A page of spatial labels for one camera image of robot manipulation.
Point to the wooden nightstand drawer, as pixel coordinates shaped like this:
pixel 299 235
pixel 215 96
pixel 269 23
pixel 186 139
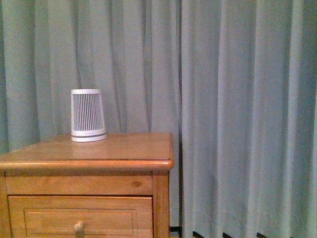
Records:
pixel 103 217

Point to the round wooden drawer knob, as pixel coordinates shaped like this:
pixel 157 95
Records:
pixel 79 230

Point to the white slatted air purifier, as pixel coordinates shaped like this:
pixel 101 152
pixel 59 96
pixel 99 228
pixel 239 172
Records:
pixel 87 116

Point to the wooden nightstand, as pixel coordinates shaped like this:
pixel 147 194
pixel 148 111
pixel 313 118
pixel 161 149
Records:
pixel 122 165

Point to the grey-green curtain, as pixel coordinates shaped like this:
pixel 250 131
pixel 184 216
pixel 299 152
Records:
pixel 234 81

